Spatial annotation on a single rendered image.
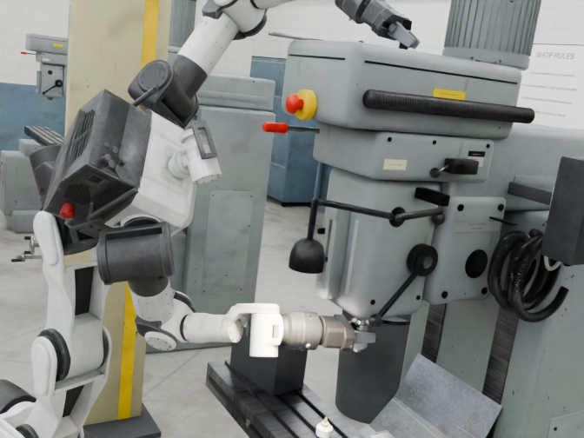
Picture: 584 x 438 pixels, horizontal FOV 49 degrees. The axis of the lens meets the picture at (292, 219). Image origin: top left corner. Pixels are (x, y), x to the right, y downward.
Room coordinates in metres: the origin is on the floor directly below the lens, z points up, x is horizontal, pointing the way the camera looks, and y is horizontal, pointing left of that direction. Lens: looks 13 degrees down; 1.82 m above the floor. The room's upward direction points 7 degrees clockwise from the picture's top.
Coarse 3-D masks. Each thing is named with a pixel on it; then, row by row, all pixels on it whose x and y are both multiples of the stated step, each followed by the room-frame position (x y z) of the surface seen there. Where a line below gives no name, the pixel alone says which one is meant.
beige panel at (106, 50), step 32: (96, 0) 2.76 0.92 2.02; (128, 0) 2.83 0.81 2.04; (160, 0) 2.90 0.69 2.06; (96, 32) 2.76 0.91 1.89; (128, 32) 2.83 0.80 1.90; (160, 32) 2.91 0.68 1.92; (96, 64) 2.77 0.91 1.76; (128, 64) 2.84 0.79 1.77; (128, 96) 2.84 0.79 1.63; (64, 256) 2.71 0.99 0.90; (128, 288) 2.87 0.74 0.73; (128, 320) 2.87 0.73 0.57; (128, 352) 2.88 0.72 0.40; (128, 384) 2.89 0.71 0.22; (96, 416) 2.81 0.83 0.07; (128, 416) 2.89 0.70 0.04
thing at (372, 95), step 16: (368, 96) 1.19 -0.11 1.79; (384, 96) 1.20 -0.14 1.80; (400, 96) 1.22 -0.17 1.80; (416, 96) 1.25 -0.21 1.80; (432, 96) 1.28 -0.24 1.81; (416, 112) 1.26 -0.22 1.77; (432, 112) 1.27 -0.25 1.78; (448, 112) 1.29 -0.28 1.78; (464, 112) 1.31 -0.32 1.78; (480, 112) 1.33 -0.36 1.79; (496, 112) 1.36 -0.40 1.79; (512, 112) 1.38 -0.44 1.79; (528, 112) 1.41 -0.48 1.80
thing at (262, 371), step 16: (240, 352) 1.81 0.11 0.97; (288, 352) 1.71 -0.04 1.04; (304, 352) 1.75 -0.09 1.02; (240, 368) 1.80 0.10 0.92; (256, 368) 1.75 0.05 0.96; (272, 368) 1.69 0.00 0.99; (288, 368) 1.71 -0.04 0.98; (304, 368) 1.76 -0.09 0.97; (256, 384) 1.74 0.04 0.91; (272, 384) 1.69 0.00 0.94; (288, 384) 1.72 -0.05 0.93
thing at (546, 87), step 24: (552, 48) 6.15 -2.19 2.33; (576, 48) 5.93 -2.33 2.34; (528, 72) 6.32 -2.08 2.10; (552, 72) 6.10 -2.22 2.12; (576, 72) 5.88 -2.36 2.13; (528, 96) 6.28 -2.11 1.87; (552, 96) 6.05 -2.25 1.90; (576, 96) 5.84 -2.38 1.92; (552, 120) 6.01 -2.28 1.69; (576, 120) 5.80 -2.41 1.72
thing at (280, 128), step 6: (264, 126) 1.37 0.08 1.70; (270, 126) 1.37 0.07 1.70; (276, 126) 1.38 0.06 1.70; (282, 126) 1.38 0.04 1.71; (288, 126) 1.40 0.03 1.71; (294, 126) 1.41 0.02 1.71; (276, 132) 1.38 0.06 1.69; (282, 132) 1.39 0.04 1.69; (306, 132) 1.42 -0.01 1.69; (312, 132) 1.43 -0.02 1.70; (318, 132) 1.44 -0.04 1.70
